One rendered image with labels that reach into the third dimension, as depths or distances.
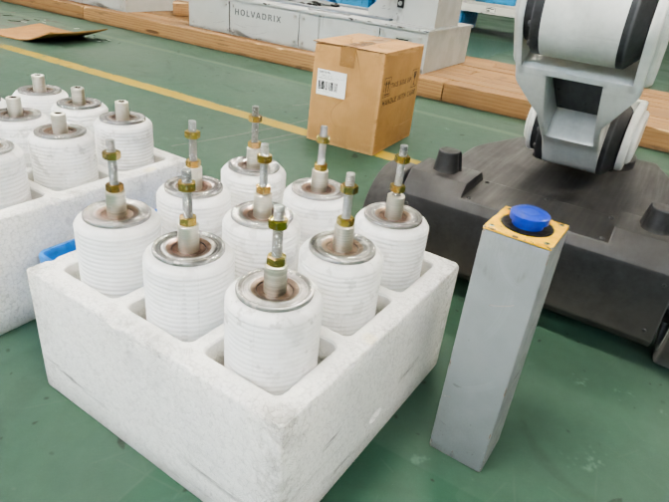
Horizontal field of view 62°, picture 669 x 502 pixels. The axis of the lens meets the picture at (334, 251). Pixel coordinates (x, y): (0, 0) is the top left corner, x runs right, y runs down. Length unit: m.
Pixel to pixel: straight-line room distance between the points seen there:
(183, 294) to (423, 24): 2.28
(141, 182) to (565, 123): 0.75
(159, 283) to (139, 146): 0.47
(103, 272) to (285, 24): 2.47
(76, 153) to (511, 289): 0.67
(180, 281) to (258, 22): 2.64
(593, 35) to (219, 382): 0.64
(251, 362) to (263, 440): 0.07
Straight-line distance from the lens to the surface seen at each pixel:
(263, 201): 0.67
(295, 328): 0.52
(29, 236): 0.92
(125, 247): 0.66
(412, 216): 0.72
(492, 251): 0.59
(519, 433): 0.82
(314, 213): 0.74
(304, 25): 2.97
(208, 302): 0.60
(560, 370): 0.96
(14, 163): 0.91
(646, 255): 0.95
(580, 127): 1.10
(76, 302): 0.68
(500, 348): 0.64
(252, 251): 0.66
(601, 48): 0.86
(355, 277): 0.59
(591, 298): 0.98
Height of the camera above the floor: 0.55
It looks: 28 degrees down
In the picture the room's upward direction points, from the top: 6 degrees clockwise
